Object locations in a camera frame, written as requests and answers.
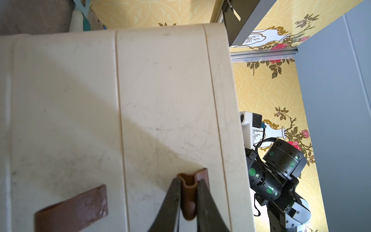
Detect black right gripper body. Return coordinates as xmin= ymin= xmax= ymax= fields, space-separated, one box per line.
xmin=245 ymin=137 xmax=307 ymax=203

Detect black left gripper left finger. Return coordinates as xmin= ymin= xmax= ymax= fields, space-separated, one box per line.
xmin=148 ymin=178 xmax=181 ymax=232

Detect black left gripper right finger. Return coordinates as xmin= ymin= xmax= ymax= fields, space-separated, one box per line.
xmin=196 ymin=179 xmax=230 ymax=232

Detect brown drawer handle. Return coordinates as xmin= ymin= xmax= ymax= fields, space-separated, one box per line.
xmin=176 ymin=168 xmax=209 ymax=221
xmin=34 ymin=185 xmax=108 ymax=232

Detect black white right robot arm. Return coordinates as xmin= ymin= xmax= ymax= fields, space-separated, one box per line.
xmin=245 ymin=137 xmax=312 ymax=232

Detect white plastic drawer cabinet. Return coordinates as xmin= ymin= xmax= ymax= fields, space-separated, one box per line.
xmin=1 ymin=23 xmax=256 ymax=232

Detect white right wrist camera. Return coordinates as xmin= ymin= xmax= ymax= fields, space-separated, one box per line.
xmin=240 ymin=111 xmax=265 ymax=149

